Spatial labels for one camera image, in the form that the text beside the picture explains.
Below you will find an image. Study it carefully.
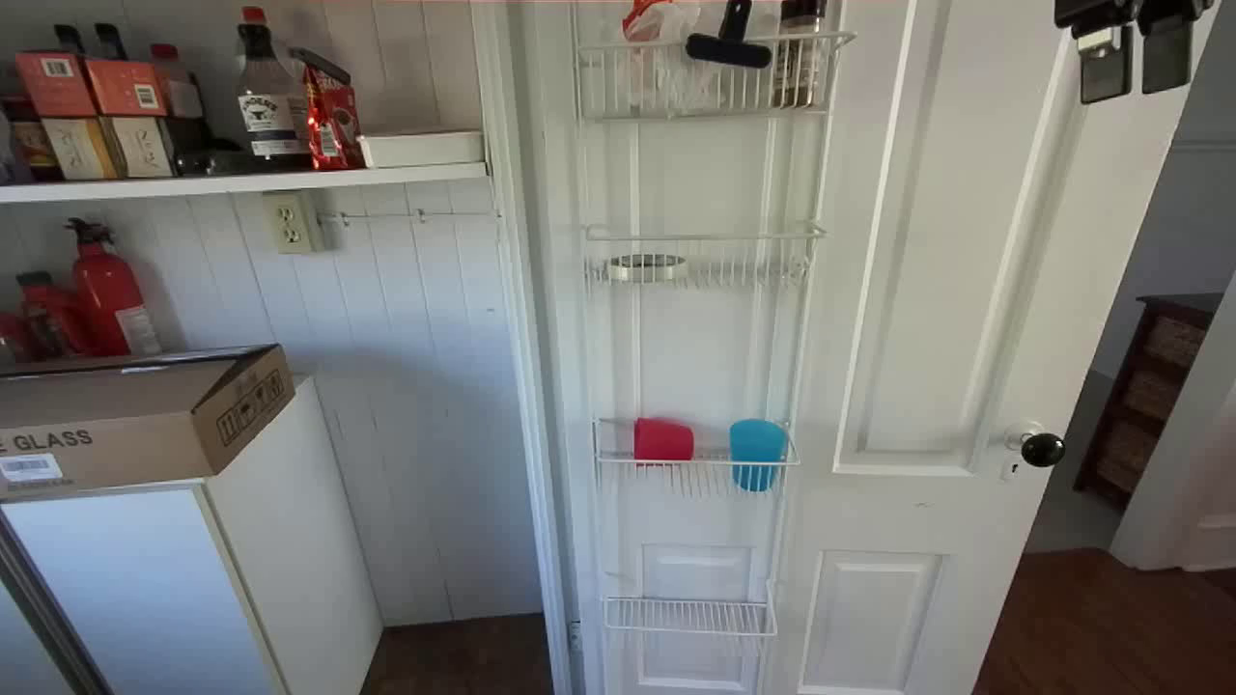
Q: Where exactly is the pink plastic cup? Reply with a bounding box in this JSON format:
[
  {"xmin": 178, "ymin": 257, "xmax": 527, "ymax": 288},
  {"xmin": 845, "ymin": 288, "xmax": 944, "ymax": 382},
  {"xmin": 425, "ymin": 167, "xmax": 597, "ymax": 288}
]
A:
[{"xmin": 634, "ymin": 418, "xmax": 696, "ymax": 461}]

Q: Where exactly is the blue plastic cup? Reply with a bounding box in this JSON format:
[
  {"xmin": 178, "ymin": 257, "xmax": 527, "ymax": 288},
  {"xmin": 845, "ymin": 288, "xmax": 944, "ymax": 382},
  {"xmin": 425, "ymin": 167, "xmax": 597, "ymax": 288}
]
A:
[{"xmin": 730, "ymin": 419, "xmax": 788, "ymax": 490}]

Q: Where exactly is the white panel door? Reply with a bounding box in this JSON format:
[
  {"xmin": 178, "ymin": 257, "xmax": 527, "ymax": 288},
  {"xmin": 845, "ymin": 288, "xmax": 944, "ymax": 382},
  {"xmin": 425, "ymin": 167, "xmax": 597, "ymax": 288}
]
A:
[{"xmin": 513, "ymin": 0, "xmax": 1233, "ymax": 695}]

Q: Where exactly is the white flat box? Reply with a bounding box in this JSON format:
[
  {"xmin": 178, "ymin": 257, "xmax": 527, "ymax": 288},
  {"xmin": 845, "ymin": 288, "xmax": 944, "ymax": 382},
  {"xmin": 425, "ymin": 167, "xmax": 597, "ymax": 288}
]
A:
[{"xmin": 361, "ymin": 132, "xmax": 483, "ymax": 170}]

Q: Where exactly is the red snack bag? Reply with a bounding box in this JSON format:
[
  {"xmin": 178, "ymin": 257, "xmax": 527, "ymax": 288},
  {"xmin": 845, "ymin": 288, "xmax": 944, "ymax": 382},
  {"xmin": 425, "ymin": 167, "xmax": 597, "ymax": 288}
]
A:
[{"xmin": 295, "ymin": 46, "xmax": 363, "ymax": 170}]

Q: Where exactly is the liquor bottle with label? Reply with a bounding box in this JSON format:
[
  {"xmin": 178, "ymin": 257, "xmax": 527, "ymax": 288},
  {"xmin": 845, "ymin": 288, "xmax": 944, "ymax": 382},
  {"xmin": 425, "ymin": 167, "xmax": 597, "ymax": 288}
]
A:
[{"xmin": 235, "ymin": 9, "xmax": 308, "ymax": 167}]

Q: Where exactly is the black door knob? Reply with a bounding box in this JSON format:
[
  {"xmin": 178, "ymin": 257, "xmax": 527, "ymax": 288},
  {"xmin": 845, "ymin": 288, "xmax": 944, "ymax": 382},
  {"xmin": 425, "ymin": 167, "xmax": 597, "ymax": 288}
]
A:
[{"xmin": 1019, "ymin": 432, "xmax": 1068, "ymax": 466}]

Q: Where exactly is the white cabinet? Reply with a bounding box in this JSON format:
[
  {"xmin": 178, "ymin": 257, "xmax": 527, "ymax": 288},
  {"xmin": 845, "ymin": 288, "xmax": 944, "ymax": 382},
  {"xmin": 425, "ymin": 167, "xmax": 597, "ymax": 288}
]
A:
[{"xmin": 4, "ymin": 380, "xmax": 384, "ymax": 695}]

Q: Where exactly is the cardboard box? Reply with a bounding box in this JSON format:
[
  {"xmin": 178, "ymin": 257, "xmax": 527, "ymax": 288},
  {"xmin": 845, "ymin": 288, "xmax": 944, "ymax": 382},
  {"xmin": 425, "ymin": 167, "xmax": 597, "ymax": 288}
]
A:
[{"xmin": 0, "ymin": 342, "xmax": 295, "ymax": 499}]

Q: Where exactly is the red fire extinguisher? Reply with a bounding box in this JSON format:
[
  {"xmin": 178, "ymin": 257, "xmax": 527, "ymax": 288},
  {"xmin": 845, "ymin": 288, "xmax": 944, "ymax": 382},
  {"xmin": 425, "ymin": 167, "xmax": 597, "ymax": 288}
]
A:
[{"xmin": 69, "ymin": 215, "xmax": 164, "ymax": 354}]

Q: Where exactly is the orange box right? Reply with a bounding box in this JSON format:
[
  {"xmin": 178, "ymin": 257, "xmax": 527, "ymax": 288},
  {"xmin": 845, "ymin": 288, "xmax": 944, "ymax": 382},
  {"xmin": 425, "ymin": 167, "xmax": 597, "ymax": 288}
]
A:
[{"xmin": 87, "ymin": 58, "xmax": 173, "ymax": 177}]

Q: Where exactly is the orange box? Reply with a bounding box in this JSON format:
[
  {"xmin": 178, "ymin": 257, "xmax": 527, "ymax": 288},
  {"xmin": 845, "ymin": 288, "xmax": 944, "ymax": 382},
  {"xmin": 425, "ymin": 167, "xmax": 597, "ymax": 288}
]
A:
[
  {"xmin": 87, "ymin": 58, "xmax": 173, "ymax": 177},
  {"xmin": 16, "ymin": 49, "xmax": 119, "ymax": 181}
]

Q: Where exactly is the dark wooden dresser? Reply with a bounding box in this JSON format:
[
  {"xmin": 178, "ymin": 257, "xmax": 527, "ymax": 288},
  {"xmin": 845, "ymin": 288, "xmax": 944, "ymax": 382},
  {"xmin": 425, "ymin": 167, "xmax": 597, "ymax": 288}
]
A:
[{"xmin": 1079, "ymin": 292, "xmax": 1220, "ymax": 508}]

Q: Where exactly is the orange box left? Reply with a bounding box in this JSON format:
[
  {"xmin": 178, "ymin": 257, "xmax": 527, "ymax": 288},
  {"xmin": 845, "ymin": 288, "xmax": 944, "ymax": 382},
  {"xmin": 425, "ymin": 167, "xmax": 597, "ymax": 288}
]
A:
[{"xmin": 16, "ymin": 49, "xmax": 119, "ymax": 181}]

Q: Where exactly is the white wire door rack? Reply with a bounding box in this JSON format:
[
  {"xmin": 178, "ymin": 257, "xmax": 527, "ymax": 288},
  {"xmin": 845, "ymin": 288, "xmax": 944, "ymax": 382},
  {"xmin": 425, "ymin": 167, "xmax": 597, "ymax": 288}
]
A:
[{"xmin": 575, "ymin": 0, "xmax": 851, "ymax": 636}]

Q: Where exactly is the black handled brush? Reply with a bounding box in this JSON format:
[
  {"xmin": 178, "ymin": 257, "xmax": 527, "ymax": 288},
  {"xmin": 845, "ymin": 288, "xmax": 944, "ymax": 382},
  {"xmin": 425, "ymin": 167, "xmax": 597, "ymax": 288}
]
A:
[{"xmin": 683, "ymin": 0, "xmax": 772, "ymax": 68}]

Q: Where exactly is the wall power outlet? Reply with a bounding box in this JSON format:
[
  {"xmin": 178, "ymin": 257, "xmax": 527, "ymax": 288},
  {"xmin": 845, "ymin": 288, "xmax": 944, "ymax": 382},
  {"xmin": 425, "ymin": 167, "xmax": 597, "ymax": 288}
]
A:
[{"xmin": 268, "ymin": 193, "xmax": 317, "ymax": 256}]

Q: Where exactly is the white wall shelf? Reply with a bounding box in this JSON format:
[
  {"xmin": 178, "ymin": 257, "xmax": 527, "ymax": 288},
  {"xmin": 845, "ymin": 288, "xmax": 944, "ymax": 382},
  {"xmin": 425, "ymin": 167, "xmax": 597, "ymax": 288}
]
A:
[{"xmin": 0, "ymin": 161, "xmax": 491, "ymax": 208}]

